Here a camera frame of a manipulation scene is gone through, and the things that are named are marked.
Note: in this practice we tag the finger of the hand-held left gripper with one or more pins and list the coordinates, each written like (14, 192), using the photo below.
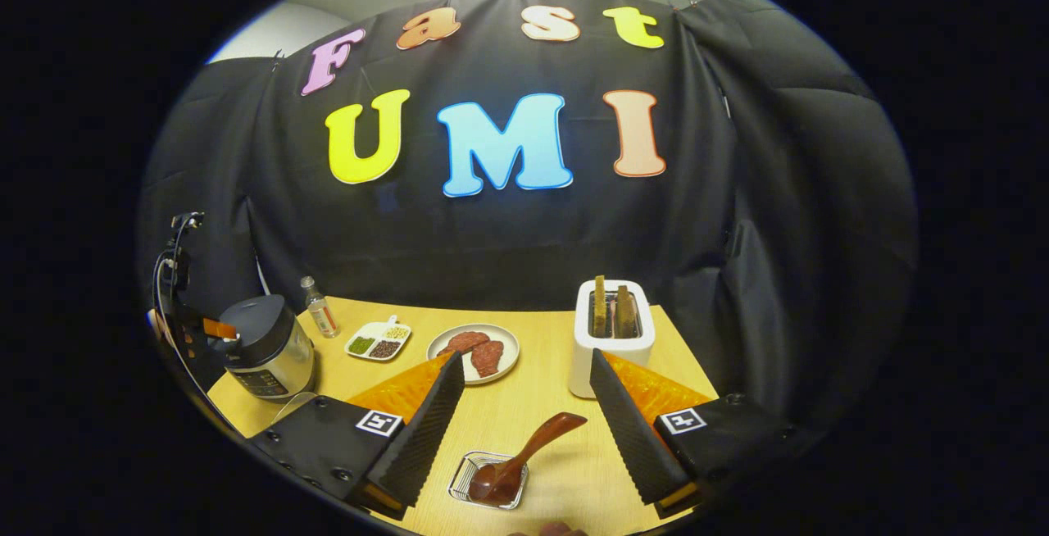
(220, 329)

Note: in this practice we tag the brown wooden spoon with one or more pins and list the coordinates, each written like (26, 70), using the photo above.
(524, 454)

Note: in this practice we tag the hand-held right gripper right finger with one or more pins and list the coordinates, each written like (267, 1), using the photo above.
(631, 438)

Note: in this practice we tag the white round plate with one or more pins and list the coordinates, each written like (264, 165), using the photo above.
(504, 338)

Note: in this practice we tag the brown meat piece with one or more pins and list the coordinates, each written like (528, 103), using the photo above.
(465, 342)
(488, 358)

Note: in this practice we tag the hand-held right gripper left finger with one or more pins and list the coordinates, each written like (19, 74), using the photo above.
(422, 438)

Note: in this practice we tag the small clear basket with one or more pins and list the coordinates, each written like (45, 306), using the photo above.
(460, 479)

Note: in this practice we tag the small glass bottle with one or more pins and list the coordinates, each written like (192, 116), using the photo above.
(321, 311)

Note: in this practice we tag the white divided bean dish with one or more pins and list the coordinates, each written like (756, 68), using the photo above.
(377, 341)

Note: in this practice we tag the grey rice cooker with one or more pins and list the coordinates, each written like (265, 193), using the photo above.
(262, 347)

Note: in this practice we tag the black backdrop cloth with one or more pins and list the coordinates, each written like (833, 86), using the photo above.
(778, 233)

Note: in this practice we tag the white chopstick holder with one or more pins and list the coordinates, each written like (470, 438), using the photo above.
(610, 352)

